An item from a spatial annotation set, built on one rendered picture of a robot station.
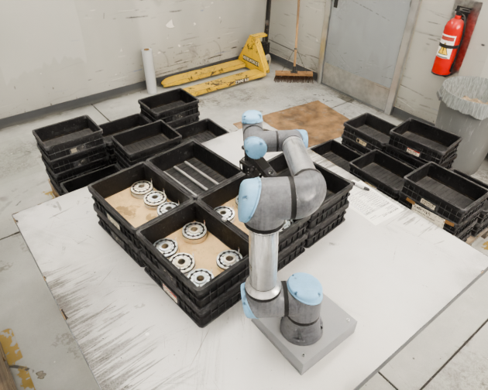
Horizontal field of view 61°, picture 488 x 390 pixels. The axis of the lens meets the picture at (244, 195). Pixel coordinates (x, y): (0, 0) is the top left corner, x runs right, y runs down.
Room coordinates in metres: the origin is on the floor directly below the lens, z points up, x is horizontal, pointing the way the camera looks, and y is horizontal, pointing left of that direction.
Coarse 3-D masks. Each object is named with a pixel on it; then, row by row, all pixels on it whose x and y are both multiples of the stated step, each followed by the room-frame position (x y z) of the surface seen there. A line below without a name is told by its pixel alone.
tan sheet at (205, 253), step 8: (176, 232) 1.26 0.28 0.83; (208, 232) 1.27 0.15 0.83; (176, 240) 1.22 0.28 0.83; (208, 240) 1.22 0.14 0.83; (216, 240) 1.22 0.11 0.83; (184, 248) 1.17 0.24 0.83; (192, 248) 1.17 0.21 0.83; (200, 248) 1.17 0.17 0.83; (208, 248) 1.17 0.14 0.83; (216, 248) 1.17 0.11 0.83; (224, 248) 1.17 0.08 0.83; (200, 256) 1.13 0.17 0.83; (208, 256) 1.13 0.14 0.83; (216, 256) 1.13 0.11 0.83; (200, 264) 1.09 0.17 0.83; (208, 264) 1.09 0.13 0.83; (216, 272) 1.05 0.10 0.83
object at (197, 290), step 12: (168, 216) 1.25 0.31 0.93; (216, 216) 1.26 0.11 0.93; (144, 228) 1.18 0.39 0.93; (144, 240) 1.12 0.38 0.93; (156, 252) 1.05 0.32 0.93; (168, 264) 1.00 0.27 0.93; (240, 264) 1.00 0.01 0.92; (180, 276) 0.94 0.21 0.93; (216, 276) 0.94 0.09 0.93; (192, 288) 0.89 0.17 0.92; (204, 288) 0.89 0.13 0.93
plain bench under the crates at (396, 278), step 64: (64, 256) 1.24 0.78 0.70; (128, 256) 1.24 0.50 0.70; (320, 256) 1.26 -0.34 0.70; (384, 256) 1.26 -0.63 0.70; (448, 256) 1.27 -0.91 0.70; (128, 320) 0.92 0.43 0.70; (192, 320) 0.92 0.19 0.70; (384, 320) 0.93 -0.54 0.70; (128, 384) 0.67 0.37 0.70; (192, 384) 0.68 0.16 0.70; (256, 384) 0.68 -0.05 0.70; (320, 384) 0.68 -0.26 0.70
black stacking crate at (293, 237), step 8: (232, 184) 1.50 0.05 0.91; (216, 192) 1.43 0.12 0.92; (224, 192) 1.46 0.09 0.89; (232, 192) 1.50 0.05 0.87; (208, 200) 1.40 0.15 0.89; (216, 200) 1.43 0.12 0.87; (224, 200) 1.46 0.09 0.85; (304, 224) 1.26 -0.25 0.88; (296, 232) 1.23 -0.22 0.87; (304, 232) 1.28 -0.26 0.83; (280, 240) 1.17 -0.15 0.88; (288, 240) 1.21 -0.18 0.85; (296, 240) 1.23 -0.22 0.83; (280, 248) 1.17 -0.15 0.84
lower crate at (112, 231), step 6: (96, 210) 1.42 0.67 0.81; (102, 216) 1.37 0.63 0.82; (102, 222) 1.42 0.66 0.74; (108, 222) 1.33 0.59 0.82; (108, 228) 1.37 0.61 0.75; (114, 228) 1.30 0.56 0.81; (114, 234) 1.33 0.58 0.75; (120, 234) 1.26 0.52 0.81; (120, 240) 1.29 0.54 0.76; (126, 240) 1.23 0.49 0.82; (126, 246) 1.27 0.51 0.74; (132, 246) 1.19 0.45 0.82; (126, 252) 1.25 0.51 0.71; (132, 252) 1.22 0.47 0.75; (138, 252) 1.17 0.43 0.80; (132, 258) 1.22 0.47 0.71; (138, 258) 1.19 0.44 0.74; (138, 264) 1.19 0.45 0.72
